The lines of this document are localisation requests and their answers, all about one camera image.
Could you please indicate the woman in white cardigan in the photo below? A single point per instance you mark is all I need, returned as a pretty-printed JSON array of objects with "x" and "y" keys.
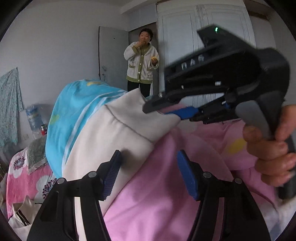
[{"x": 143, "y": 59}]

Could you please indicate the teal floral hanging cloth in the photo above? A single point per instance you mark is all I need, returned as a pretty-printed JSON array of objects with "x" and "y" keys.
[{"x": 11, "y": 106}]

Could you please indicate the beige sweatshirt garment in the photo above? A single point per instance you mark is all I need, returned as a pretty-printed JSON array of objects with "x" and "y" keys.
[{"x": 140, "y": 204}]

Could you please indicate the blue pink cartoon quilt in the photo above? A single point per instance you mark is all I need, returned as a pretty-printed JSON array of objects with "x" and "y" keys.
[{"x": 219, "y": 148}]

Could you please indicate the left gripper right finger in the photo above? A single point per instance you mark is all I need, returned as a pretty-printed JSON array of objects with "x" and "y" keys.
[{"x": 242, "y": 219}]

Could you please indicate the green patterned pillow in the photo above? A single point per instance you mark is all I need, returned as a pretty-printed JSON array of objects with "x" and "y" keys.
[{"x": 36, "y": 154}]

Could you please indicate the pink floral bed blanket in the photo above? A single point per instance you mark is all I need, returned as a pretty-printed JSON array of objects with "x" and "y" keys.
[{"x": 21, "y": 184}]

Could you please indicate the person's right hand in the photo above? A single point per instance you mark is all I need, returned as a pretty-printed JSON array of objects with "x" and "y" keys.
[{"x": 274, "y": 162}]

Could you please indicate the red can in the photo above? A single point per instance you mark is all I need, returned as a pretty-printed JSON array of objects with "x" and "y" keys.
[{"x": 44, "y": 129}]

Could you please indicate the white wardrobe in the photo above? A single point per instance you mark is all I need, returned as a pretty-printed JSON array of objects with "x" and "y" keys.
[{"x": 180, "y": 24}]

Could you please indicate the large blue water bottle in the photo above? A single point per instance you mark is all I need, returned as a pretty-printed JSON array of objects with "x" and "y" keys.
[{"x": 35, "y": 120}]

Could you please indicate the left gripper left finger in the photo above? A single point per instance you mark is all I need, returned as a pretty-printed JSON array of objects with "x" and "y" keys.
[{"x": 56, "y": 220}]

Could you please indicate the grey bedroom door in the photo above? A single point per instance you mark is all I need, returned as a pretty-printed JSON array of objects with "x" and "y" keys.
[{"x": 112, "y": 64}]

